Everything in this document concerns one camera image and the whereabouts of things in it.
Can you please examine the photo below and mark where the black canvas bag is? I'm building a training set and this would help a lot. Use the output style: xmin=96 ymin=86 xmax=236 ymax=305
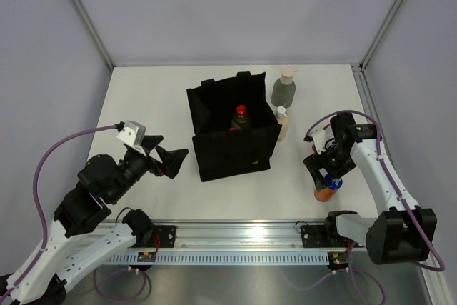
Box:
xmin=186 ymin=71 xmax=281 ymax=182

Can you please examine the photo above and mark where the right aluminium frame post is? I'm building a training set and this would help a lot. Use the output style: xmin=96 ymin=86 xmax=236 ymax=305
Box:
xmin=359 ymin=0 xmax=406 ymax=71

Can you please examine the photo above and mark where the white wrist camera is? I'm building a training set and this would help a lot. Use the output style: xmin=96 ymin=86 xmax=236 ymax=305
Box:
xmin=116 ymin=121 xmax=146 ymax=154
xmin=303 ymin=126 xmax=336 ymax=154

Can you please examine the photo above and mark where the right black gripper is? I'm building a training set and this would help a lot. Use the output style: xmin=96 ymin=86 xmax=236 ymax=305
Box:
xmin=303 ymin=141 xmax=356 ymax=191

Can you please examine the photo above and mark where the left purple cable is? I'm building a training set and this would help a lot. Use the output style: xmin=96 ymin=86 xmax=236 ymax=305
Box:
xmin=10 ymin=122 xmax=153 ymax=301

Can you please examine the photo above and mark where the orange blue-pump bottle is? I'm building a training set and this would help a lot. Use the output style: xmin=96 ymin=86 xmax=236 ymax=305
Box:
xmin=314 ymin=174 xmax=340 ymax=202

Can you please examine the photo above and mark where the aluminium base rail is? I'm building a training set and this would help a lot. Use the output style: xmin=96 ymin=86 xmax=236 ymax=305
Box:
xmin=142 ymin=219 xmax=349 ymax=251

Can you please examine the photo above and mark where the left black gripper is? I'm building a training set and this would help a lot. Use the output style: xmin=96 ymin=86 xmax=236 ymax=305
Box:
xmin=108 ymin=136 xmax=189 ymax=204

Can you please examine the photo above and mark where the grey-green pump bottle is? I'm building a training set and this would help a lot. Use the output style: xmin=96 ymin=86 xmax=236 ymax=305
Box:
xmin=271 ymin=68 xmax=298 ymax=109

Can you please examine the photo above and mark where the beige pump bottle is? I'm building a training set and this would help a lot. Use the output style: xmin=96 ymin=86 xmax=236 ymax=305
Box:
xmin=275 ymin=106 xmax=290 ymax=142

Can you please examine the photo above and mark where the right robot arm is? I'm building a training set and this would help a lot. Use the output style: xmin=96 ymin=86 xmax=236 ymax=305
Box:
xmin=303 ymin=110 xmax=437 ymax=266

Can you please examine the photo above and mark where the aluminium frame post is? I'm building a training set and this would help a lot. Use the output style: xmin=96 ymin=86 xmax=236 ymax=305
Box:
xmin=69 ymin=0 xmax=116 ymax=71
xmin=359 ymin=0 xmax=406 ymax=71

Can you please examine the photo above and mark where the yellow red-cap detergent bottle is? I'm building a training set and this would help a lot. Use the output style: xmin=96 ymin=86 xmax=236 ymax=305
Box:
xmin=230 ymin=105 xmax=251 ymax=131

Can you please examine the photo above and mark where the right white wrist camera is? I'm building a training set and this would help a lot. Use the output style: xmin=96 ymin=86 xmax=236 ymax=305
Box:
xmin=303 ymin=126 xmax=336 ymax=154

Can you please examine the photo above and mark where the white slotted cable duct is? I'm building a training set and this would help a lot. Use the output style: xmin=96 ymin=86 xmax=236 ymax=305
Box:
xmin=105 ymin=251 xmax=329 ymax=266

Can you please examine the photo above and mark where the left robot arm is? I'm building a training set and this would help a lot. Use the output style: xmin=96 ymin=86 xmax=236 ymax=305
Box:
xmin=1 ymin=136 xmax=189 ymax=304

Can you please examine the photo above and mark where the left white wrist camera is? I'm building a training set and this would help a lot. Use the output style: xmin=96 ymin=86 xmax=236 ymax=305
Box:
xmin=116 ymin=121 xmax=146 ymax=154

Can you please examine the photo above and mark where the left aluminium frame post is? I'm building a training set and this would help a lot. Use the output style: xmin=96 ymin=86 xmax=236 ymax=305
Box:
xmin=69 ymin=0 xmax=116 ymax=71

